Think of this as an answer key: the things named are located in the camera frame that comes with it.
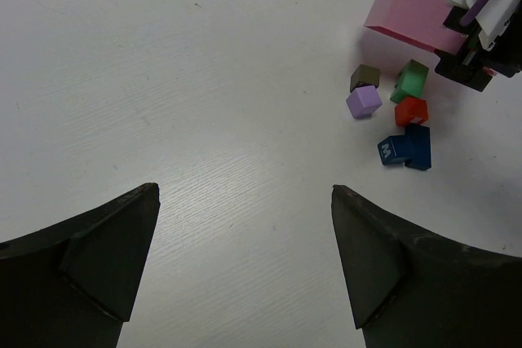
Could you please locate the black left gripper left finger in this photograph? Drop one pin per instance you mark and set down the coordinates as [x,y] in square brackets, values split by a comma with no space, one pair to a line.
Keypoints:
[74,284]

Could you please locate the green wood block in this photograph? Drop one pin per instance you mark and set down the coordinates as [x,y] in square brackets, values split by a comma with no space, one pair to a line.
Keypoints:
[411,81]

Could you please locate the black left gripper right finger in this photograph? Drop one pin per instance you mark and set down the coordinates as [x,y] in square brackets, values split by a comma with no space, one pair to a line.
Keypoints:
[410,287]

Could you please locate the brown wood block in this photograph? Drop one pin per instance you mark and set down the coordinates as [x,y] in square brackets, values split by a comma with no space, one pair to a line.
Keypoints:
[365,75]

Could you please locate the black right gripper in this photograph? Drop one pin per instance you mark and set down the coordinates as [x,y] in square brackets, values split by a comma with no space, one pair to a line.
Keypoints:
[473,66]

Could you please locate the blue cube block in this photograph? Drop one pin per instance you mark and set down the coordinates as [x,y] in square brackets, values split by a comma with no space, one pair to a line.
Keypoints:
[395,150]

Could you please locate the purple wood block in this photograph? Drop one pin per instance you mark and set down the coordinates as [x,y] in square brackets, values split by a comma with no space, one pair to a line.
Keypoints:
[364,101]

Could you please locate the pink plastic box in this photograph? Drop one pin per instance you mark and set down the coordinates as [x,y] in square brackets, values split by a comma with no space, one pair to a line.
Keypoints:
[419,23]

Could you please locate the dark blue long block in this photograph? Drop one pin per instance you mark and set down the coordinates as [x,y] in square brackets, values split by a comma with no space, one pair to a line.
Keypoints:
[420,138]

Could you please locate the red wood block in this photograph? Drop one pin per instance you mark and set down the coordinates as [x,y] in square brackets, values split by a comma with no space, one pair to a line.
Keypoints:
[411,110]

